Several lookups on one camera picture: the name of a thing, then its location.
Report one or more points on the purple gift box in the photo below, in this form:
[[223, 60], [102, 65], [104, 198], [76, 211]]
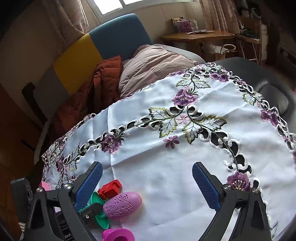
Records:
[[184, 25]]

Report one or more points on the pale pink duvet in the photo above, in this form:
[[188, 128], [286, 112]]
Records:
[[150, 63]]

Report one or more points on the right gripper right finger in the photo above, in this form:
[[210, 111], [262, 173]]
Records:
[[209, 185]]

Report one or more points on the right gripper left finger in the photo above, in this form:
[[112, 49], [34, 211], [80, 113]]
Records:
[[85, 185]]

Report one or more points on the white floral embroidered tablecloth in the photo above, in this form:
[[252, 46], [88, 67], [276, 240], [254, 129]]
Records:
[[150, 140]]

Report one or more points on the white curtain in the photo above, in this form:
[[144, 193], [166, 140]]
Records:
[[68, 20]]

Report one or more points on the purple patterned egg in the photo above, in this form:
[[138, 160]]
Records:
[[122, 205]]

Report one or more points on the magenta plastic spool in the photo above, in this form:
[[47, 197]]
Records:
[[117, 234]]

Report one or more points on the wooden side table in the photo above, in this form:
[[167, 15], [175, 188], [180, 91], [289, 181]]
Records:
[[195, 40]]

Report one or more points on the black cushion seat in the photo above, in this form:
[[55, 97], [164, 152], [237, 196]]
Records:
[[260, 88]]

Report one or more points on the red puzzle piece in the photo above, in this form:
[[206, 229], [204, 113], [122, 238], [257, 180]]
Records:
[[109, 190]]

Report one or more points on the green plastic mould cylinder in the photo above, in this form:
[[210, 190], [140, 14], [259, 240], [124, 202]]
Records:
[[94, 212]]

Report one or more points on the rust orange quilted blanket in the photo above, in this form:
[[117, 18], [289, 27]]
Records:
[[94, 95]]

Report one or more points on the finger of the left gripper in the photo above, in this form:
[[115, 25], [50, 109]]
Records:
[[63, 230]]

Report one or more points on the grey yellow blue headboard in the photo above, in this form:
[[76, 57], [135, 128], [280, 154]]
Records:
[[120, 36]]

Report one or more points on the pink rimmed white box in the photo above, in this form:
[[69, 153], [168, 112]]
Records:
[[45, 185]]

